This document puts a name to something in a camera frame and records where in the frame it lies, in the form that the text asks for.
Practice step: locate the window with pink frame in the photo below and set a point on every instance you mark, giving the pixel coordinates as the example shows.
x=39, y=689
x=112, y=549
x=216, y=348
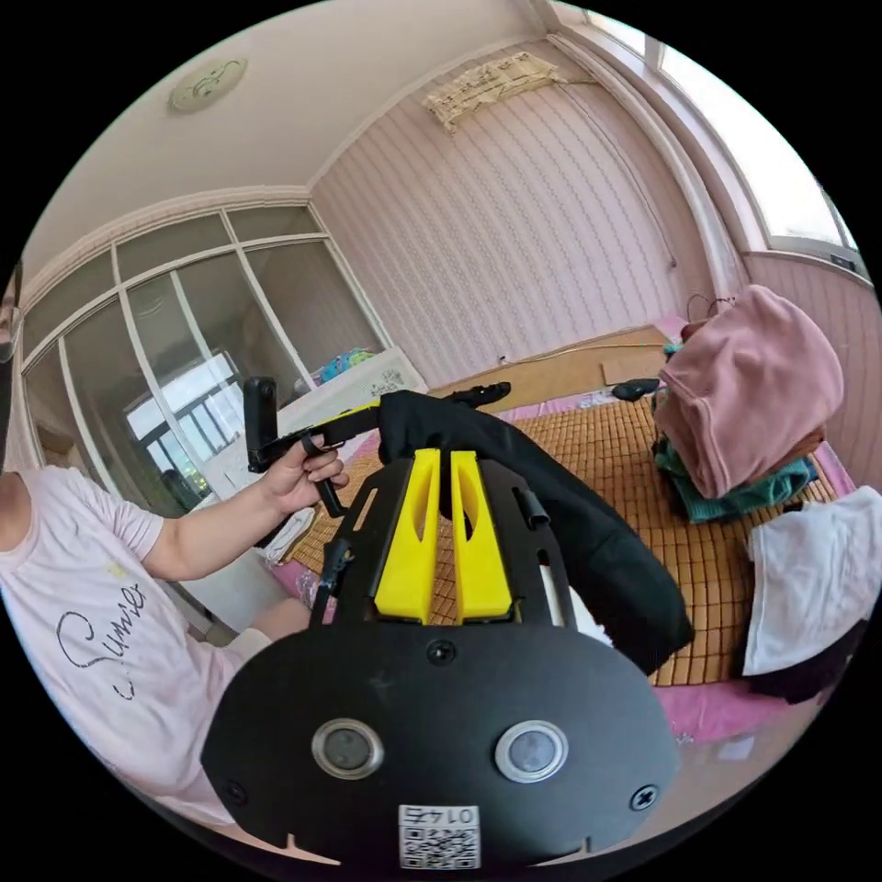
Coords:
x=792, y=186

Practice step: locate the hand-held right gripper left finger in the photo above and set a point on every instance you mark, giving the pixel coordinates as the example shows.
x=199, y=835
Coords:
x=406, y=551

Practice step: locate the person's left hand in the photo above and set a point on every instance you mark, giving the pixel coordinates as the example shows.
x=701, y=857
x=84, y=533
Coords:
x=306, y=479

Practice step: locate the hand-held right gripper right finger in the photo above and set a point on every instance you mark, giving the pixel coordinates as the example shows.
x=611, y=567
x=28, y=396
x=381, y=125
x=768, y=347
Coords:
x=482, y=558

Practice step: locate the person's left forearm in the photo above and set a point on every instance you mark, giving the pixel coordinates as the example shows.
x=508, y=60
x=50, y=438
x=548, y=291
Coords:
x=213, y=534

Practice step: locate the flat cardboard piece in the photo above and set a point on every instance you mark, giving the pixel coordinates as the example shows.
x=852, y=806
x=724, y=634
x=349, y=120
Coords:
x=626, y=372

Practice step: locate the cloth-covered air conditioner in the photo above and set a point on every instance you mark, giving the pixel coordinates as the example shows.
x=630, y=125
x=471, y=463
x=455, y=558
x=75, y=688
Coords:
x=489, y=86

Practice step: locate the white cupboard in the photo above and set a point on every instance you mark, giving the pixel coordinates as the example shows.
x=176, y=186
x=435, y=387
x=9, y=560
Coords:
x=372, y=386

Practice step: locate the bed with woven mat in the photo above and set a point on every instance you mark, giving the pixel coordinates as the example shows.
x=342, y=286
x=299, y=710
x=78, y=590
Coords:
x=710, y=572

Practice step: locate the black long pants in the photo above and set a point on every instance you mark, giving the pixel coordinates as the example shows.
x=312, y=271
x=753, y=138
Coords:
x=586, y=524

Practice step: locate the pile of clothes, pink top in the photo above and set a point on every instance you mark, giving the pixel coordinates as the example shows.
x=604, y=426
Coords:
x=744, y=400

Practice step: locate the glass partition window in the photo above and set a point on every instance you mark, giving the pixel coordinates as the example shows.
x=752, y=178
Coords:
x=207, y=331

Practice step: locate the round ceiling lamp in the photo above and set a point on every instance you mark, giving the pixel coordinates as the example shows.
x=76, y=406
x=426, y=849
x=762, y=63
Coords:
x=207, y=84

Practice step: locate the pile of clothes, white top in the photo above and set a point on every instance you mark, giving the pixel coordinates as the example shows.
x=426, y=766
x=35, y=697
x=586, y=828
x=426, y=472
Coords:
x=813, y=579

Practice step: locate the person's body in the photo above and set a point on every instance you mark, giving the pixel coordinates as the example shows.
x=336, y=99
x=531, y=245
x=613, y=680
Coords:
x=89, y=606

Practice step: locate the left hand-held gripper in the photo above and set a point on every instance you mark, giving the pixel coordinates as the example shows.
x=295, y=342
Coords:
x=331, y=433

